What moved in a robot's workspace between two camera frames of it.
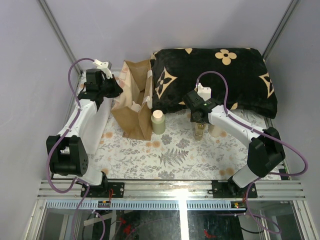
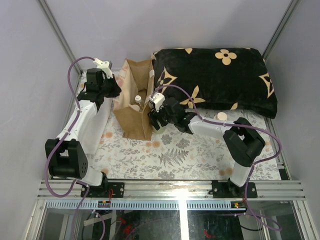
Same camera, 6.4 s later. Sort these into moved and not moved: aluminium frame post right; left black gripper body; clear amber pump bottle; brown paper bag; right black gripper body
Moved: clear amber pump bottle; right black gripper body
Not moved: left black gripper body; brown paper bag; aluminium frame post right
